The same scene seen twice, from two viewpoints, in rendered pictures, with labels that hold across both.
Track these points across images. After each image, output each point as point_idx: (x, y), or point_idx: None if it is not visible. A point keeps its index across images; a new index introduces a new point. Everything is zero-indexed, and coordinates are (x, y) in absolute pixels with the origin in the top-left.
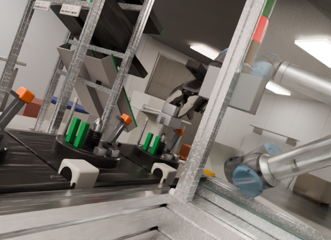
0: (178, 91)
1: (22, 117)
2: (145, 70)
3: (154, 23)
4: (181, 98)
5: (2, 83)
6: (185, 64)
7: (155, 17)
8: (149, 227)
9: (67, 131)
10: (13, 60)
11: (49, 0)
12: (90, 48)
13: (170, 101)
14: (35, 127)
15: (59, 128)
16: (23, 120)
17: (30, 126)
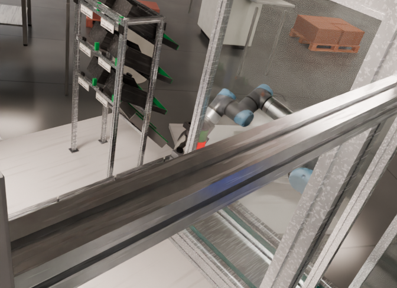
0: (183, 136)
1: (91, 120)
2: (164, 109)
3: (163, 80)
4: (185, 142)
5: (73, 127)
6: (182, 125)
7: (163, 77)
8: None
9: (125, 127)
10: (75, 112)
11: (87, 82)
12: None
13: (177, 146)
14: (101, 139)
15: (119, 125)
16: (93, 128)
17: (98, 136)
